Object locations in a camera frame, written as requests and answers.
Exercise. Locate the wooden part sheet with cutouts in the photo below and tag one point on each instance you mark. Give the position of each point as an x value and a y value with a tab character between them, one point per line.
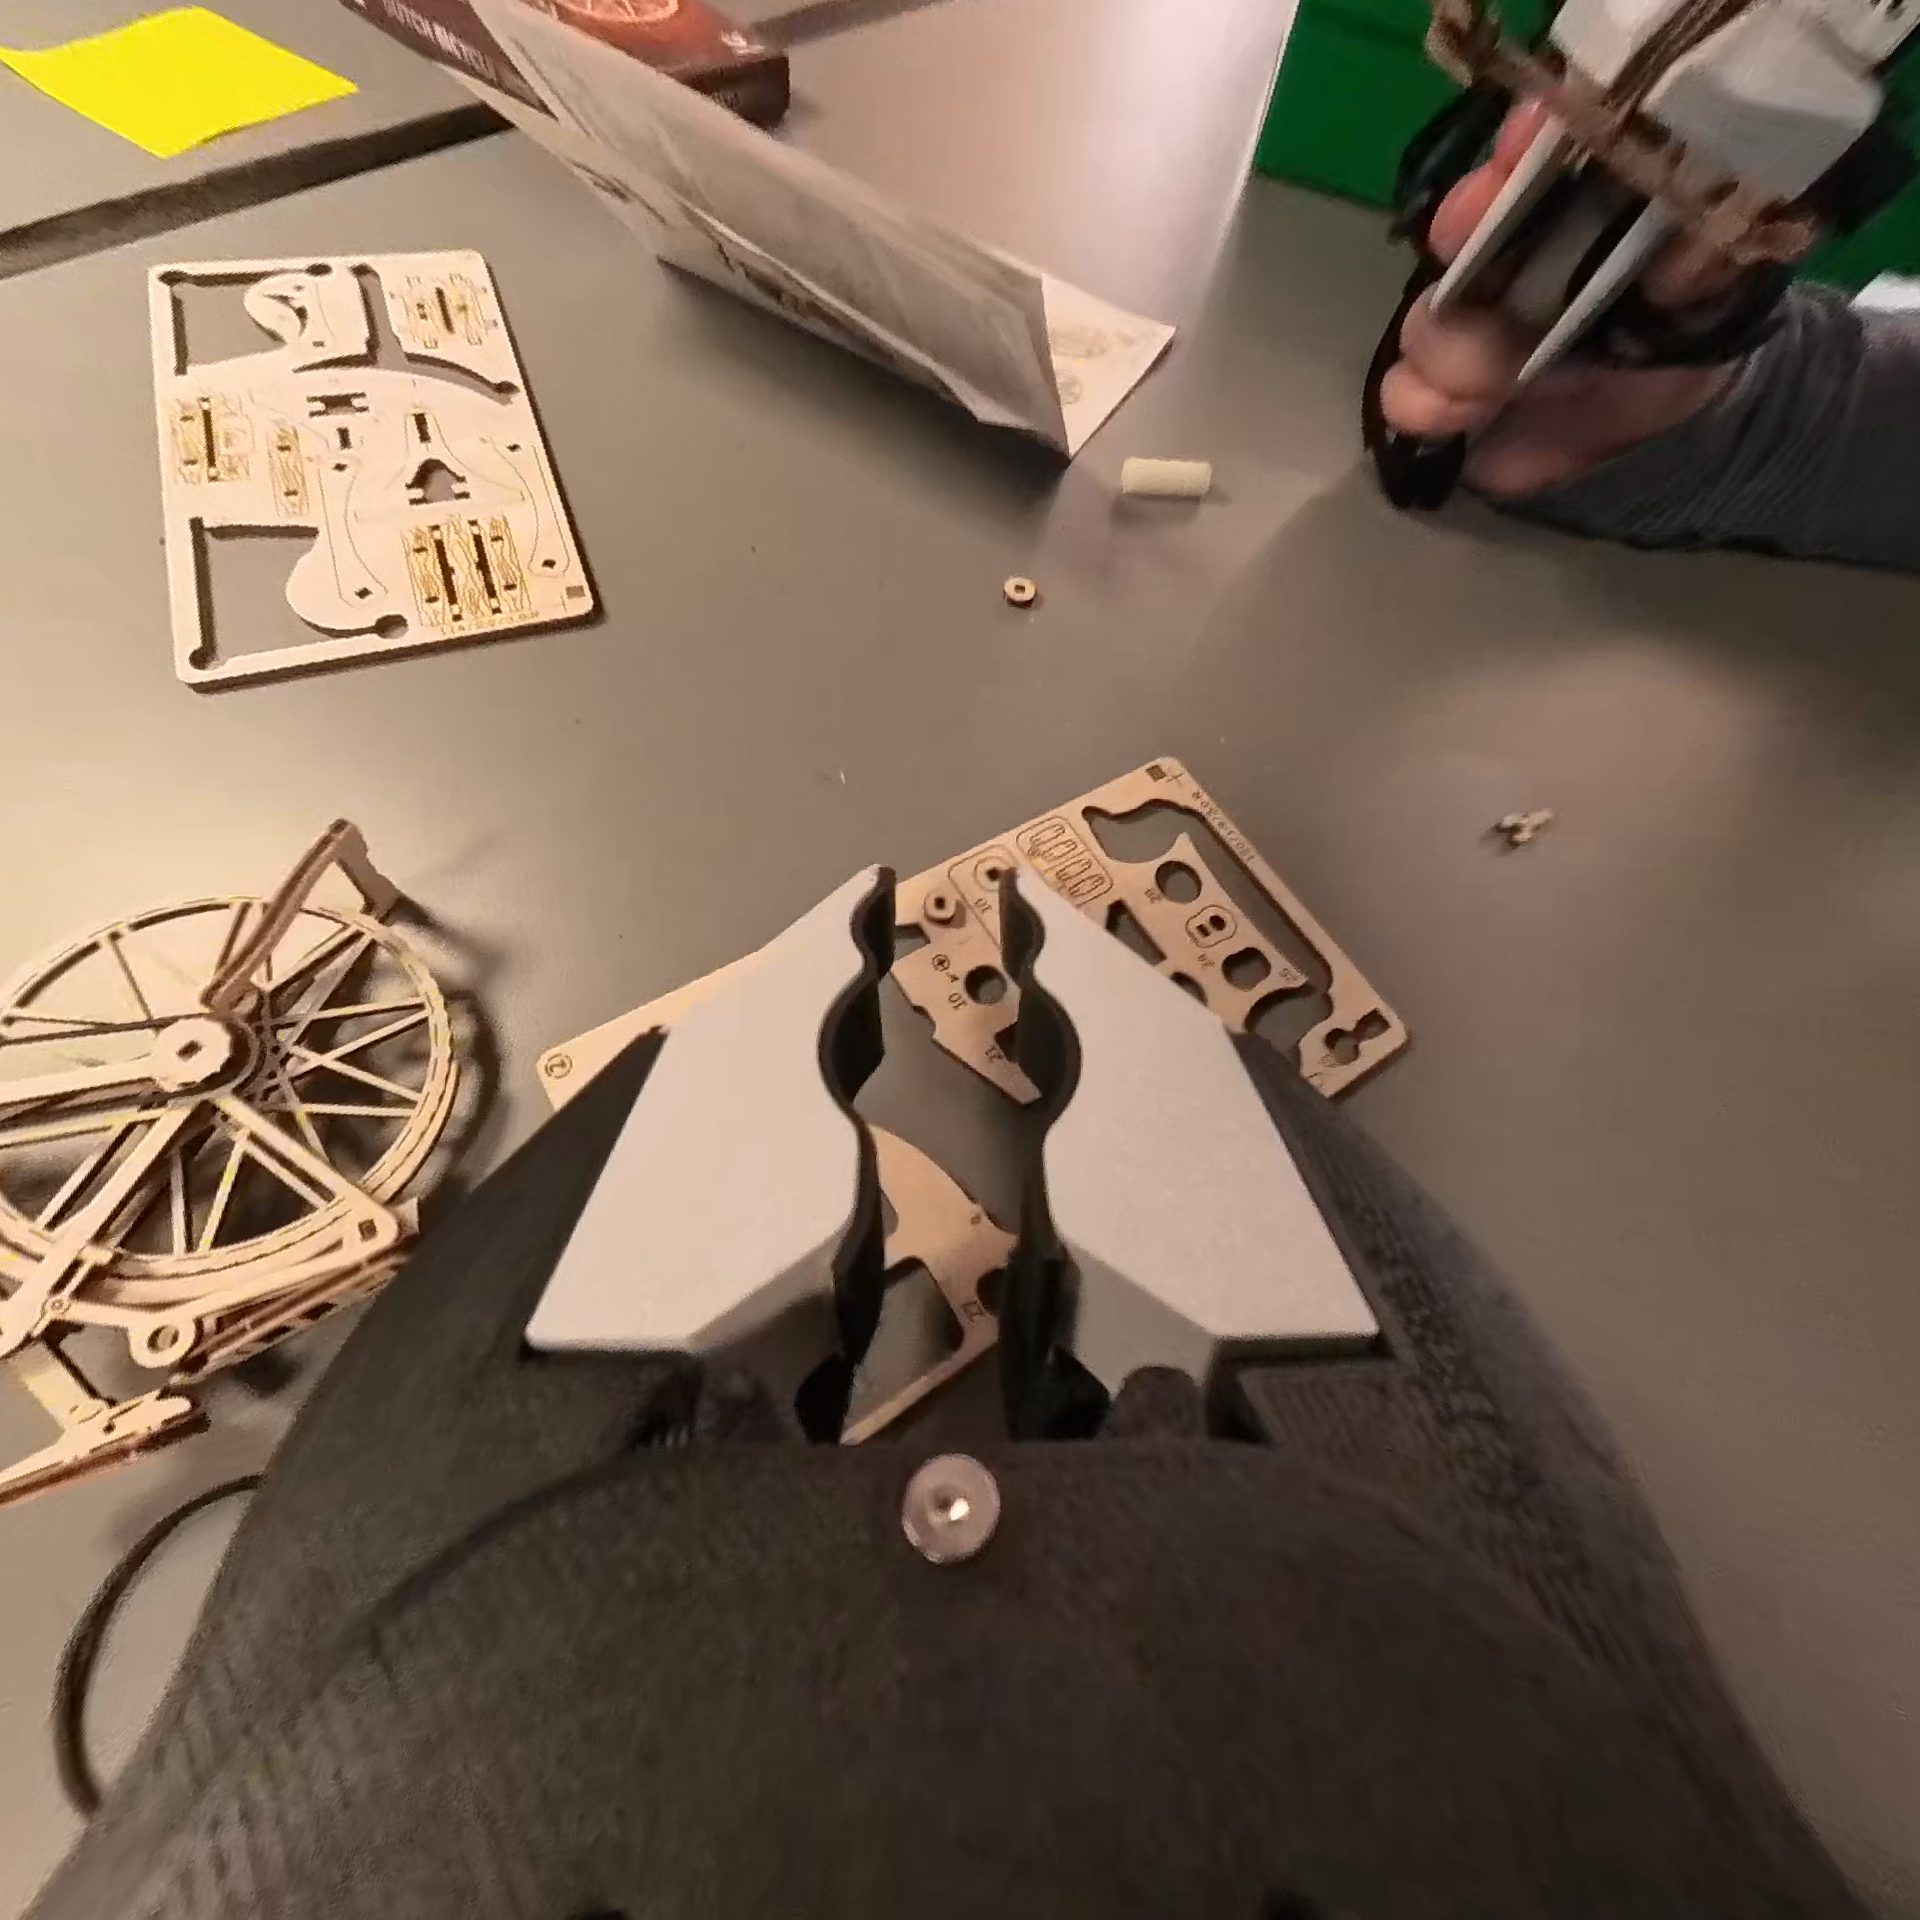
517	434

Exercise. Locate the small white cylinder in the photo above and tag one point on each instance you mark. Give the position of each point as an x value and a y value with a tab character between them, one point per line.
1165	480

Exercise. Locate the green plastic crate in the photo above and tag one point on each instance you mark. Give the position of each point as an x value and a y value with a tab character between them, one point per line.
1348	106

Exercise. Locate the folded instruction paper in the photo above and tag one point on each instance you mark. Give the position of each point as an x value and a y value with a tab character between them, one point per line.
840	240

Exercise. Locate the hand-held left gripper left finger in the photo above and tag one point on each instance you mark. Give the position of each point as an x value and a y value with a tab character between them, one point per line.
721	1184

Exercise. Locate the wooden wheel with frame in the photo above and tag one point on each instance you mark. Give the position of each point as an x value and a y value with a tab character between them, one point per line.
194	1050

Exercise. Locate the tiny wooden scrap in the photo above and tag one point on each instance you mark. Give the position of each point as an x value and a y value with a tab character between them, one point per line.
1523	826

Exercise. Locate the yellow sticky note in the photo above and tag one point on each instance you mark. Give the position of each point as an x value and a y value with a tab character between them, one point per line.
164	75

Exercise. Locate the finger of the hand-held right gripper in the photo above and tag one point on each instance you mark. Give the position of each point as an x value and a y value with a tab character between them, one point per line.
1755	75

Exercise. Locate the dark red product box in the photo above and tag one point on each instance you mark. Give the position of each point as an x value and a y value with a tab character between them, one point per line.
721	82

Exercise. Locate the wooden part sheet with holes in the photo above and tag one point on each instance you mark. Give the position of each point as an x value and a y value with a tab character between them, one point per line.
1119	930

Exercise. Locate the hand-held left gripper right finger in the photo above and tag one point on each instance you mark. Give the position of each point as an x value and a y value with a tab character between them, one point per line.
1201	1184

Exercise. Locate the person's right hand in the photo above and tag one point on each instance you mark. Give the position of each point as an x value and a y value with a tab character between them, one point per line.
1515	404

